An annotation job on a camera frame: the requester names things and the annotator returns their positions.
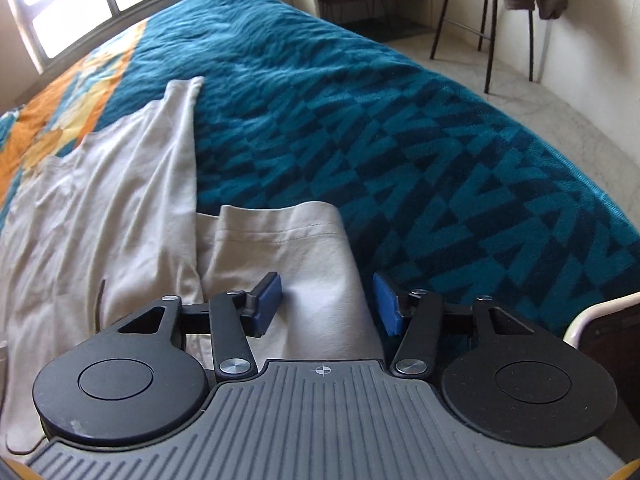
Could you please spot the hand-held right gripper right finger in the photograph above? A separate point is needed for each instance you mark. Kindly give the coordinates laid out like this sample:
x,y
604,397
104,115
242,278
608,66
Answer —
x,y
387,305

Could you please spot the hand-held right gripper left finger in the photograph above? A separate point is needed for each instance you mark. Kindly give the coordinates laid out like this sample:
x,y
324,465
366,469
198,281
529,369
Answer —
x,y
267,305

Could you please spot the window with dark frame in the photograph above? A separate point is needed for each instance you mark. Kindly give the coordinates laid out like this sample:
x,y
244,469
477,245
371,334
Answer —
x,y
75,0

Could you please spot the grey t-shirt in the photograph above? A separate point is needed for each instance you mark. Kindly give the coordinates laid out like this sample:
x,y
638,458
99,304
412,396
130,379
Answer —
x,y
100,210

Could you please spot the white-framed dark object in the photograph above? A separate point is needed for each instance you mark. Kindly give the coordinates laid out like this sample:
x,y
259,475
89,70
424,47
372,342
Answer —
x,y
615,332

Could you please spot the teal and orange printed blanket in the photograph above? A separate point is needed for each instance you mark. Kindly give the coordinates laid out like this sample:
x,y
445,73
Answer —
x,y
400,160

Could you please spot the black metal stool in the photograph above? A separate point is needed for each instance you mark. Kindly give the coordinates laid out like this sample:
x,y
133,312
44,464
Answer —
x,y
487,35

